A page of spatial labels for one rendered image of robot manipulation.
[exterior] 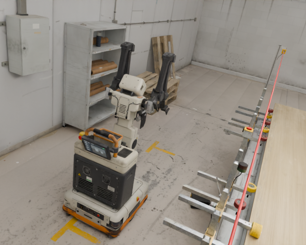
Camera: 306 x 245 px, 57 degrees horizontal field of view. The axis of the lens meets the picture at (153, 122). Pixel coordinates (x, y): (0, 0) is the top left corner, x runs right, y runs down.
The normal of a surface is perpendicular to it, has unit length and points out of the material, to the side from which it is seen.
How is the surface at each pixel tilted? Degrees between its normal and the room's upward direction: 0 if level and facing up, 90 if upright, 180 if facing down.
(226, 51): 90
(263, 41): 90
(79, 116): 90
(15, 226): 0
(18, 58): 90
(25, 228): 0
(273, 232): 0
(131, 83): 48
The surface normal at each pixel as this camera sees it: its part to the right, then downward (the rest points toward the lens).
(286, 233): 0.15, -0.89
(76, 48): -0.43, 0.33
